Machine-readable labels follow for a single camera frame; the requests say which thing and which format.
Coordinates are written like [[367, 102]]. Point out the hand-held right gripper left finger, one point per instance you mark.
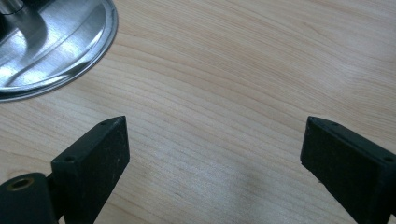
[[93, 165]]

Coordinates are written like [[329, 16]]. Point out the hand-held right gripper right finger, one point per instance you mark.
[[351, 174]]

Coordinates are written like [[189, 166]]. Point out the round metal stand base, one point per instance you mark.
[[53, 53]]

